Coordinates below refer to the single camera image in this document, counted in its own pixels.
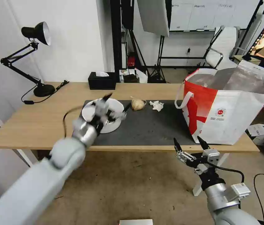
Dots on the dark box on floor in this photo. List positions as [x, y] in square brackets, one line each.
[130, 77]

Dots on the black tissue box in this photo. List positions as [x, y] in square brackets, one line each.
[101, 83]

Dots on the black table mat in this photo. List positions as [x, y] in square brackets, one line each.
[150, 126]

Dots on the whiteboard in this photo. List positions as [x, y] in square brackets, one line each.
[204, 14]

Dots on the black metal frame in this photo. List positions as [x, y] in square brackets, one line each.
[117, 35]

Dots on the white office chair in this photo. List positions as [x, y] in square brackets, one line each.
[225, 39]

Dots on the black desk lamp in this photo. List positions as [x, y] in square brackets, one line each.
[44, 90]

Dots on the white photo softbox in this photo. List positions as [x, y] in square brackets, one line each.
[153, 16]

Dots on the robot front shell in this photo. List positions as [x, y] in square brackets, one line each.
[136, 222]

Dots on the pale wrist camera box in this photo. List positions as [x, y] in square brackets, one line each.
[212, 155]
[102, 107]

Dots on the black light stand tripod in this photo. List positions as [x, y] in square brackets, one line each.
[162, 49]

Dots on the red and white takeout bag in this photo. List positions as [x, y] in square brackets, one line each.
[228, 117]

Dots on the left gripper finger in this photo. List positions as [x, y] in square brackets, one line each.
[126, 109]
[106, 96]

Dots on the red canister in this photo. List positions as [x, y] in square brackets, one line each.
[131, 61]

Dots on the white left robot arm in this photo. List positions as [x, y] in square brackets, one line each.
[40, 182]

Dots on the white bowl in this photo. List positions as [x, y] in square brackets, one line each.
[109, 128]

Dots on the crumpled white tissue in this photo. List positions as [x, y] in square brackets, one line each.
[156, 105]

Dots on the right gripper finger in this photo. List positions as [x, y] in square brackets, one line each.
[204, 144]
[178, 148]

